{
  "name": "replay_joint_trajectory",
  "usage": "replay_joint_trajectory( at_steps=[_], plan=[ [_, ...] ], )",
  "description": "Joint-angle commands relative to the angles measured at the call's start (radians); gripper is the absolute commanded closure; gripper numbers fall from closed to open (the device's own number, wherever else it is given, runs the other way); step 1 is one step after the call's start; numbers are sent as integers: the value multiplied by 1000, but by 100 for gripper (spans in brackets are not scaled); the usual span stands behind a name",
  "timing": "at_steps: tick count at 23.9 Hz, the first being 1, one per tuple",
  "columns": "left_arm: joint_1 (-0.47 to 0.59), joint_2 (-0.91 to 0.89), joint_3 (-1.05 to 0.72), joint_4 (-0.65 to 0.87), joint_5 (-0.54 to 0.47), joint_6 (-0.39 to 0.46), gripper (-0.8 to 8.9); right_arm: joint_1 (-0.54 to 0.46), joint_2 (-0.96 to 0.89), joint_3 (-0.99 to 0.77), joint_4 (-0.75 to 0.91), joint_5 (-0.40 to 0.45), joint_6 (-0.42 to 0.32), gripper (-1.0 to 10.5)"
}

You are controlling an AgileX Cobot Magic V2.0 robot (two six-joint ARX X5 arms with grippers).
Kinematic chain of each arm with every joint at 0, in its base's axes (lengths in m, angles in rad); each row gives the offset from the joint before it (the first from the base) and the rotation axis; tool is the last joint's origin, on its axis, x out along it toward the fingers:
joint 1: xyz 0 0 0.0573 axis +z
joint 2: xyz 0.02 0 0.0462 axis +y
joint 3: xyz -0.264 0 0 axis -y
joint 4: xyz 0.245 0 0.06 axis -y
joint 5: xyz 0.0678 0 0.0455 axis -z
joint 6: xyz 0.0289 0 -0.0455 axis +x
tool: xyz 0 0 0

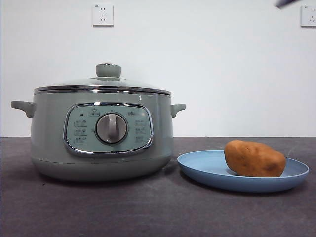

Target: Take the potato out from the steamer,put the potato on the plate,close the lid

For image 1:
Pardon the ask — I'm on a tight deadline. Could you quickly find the brown potato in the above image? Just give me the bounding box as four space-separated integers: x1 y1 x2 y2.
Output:
224 140 286 178

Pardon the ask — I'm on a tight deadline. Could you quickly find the glass lid with green knob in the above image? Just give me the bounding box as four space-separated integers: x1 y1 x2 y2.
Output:
34 63 172 96

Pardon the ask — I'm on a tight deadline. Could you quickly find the light blue round plate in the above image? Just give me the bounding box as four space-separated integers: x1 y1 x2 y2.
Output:
177 150 310 193

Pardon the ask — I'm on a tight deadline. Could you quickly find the pale green electric steamer pot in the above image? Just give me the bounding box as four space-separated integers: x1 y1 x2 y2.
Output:
10 85 186 183

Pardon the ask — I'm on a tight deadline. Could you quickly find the white wall socket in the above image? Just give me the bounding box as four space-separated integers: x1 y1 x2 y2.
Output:
300 5 316 28
92 4 115 27

